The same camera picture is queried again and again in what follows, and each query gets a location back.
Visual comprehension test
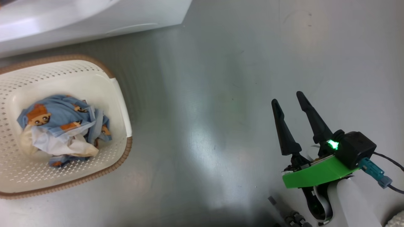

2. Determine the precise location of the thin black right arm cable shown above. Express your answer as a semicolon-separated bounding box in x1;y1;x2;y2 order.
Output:
372;152;404;194

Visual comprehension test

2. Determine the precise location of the white front-load washing machine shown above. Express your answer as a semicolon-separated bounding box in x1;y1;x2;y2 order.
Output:
0;0;193;59

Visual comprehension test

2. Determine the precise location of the white garment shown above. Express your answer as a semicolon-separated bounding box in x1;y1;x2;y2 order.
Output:
20;125;100;157

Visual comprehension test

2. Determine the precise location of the cream perforated laundry basket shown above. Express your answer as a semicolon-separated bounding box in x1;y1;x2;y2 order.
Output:
0;54;133;200

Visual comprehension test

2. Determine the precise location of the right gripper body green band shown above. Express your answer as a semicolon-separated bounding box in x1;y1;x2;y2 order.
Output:
282;142;359;226

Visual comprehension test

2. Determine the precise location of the teal right cable connector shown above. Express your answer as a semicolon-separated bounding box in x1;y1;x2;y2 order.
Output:
358;157;393;189

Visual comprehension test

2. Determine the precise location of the blue bear-print garment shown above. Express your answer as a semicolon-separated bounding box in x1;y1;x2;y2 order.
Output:
17;95;112;167

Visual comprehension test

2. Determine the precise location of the white fuzzy object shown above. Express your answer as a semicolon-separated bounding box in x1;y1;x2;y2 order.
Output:
384;210;404;227

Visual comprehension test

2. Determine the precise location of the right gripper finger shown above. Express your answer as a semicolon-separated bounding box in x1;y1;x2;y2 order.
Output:
296;91;334;145
271;99;302;156

